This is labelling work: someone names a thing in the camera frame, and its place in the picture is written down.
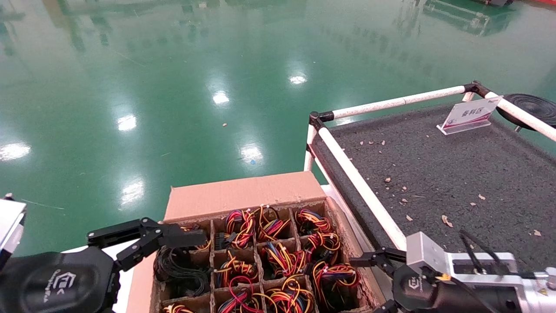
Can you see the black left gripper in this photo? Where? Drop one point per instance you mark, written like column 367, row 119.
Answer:
column 56, row 282

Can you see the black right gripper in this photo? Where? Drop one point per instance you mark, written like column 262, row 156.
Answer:
column 417, row 291

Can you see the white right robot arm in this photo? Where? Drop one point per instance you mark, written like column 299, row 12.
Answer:
column 538, row 295

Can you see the brown cardboard divider box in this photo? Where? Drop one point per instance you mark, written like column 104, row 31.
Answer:
column 239, row 191

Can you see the black foam cart mat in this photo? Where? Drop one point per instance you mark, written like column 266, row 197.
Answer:
column 434, row 174

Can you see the clear acrylic sign holder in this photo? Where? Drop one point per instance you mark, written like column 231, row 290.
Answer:
column 469, row 114

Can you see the black round floor base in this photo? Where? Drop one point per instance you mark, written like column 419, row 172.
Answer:
column 534, row 106

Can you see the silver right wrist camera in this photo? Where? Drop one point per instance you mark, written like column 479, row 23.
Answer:
column 423, row 252

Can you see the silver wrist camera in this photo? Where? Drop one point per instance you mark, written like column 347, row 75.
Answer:
column 423, row 252
column 11, row 226

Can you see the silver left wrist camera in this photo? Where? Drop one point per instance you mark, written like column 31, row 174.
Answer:
column 11, row 226

